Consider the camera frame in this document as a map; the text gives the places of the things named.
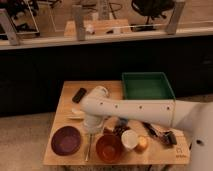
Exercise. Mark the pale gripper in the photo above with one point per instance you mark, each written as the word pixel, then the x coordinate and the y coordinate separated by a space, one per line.
pixel 91 129

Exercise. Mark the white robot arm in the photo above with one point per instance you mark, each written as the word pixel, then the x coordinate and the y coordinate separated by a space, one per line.
pixel 193 117

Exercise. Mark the cream wooden spatula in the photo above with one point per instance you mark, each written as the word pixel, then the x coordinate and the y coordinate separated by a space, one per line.
pixel 76 114

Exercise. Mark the wooden table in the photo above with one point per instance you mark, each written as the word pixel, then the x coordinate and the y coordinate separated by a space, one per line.
pixel 154 154

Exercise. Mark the purple plate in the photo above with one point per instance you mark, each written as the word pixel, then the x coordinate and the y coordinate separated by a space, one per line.
pixel 66 141

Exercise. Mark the red-brown bowl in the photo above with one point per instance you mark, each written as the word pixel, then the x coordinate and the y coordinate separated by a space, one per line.
pixel 109 148

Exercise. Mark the black remote control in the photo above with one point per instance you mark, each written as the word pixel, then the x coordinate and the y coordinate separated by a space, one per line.
pixel 79 95

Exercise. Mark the white cup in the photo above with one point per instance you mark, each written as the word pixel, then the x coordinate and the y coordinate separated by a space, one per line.
pixel 129 139

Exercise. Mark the yellow-red apple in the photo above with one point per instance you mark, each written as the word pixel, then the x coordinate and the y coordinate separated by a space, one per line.
pixel 142 144

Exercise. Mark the green plastic tray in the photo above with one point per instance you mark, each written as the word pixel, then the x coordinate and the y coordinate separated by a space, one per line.
pixel 146 86

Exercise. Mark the black metal clip tool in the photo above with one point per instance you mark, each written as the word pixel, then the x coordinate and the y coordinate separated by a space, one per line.
pixel 168 138

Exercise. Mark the black office chair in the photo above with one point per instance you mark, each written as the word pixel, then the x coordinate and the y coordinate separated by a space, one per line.
pixel 152 8

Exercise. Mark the black handled knife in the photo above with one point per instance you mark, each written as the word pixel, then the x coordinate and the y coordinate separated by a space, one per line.
pixel 150 129

